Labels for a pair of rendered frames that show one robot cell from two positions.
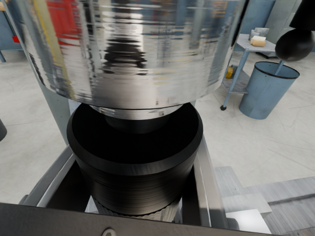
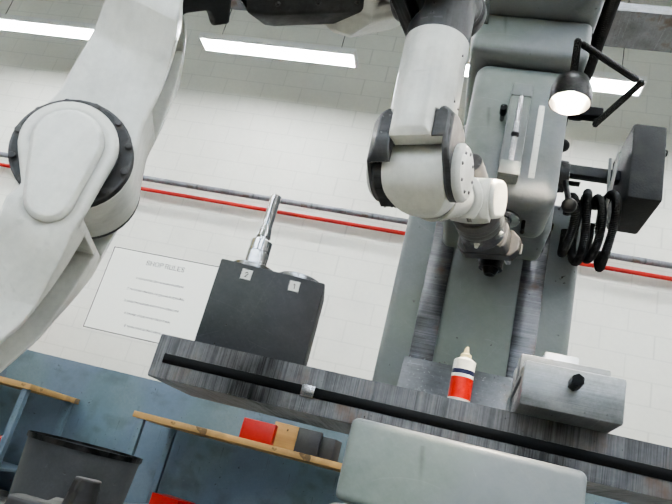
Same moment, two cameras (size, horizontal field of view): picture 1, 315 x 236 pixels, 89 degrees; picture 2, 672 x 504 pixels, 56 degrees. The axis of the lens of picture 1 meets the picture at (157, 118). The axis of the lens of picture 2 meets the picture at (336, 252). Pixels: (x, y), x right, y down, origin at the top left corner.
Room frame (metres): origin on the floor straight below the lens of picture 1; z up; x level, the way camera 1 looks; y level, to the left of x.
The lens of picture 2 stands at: (-1.14, -0.23, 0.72)
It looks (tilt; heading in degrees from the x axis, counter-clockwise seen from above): 20 degrees up; 26
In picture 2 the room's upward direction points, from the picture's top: 15 degrees clockwise
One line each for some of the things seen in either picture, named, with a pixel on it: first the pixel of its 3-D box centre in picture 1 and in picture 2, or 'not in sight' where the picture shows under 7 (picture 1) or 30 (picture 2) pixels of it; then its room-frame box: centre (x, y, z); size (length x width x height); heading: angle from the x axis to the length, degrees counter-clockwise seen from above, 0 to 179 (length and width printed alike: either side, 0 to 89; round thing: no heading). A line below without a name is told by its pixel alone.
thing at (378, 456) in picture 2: not in sight; (452, 490); (0.04, 0.01, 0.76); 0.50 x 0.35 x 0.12; 13
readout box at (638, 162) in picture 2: not in sight; (637, 180); (0.41, -0.25, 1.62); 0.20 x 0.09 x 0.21; 13
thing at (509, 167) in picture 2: not in sight; (515, 132); (-0.06, -0.02, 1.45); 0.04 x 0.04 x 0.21; 13
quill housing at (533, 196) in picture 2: not in sight; (510, 152); (0.05, 0.01, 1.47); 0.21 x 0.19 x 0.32; 103
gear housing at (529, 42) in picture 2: not in sight; (521, 83); (0.09, 0.02, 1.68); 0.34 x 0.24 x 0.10; 13
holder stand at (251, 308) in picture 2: not in sight; (263, 317); (-0.04, 0.43, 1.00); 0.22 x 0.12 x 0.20; 113
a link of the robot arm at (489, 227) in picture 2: not in sight; (469, 197); (-0.16, 0.02, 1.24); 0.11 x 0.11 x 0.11; 88
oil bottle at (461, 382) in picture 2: not in sight; (462, 375); (-0.01, 0.01, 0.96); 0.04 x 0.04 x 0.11
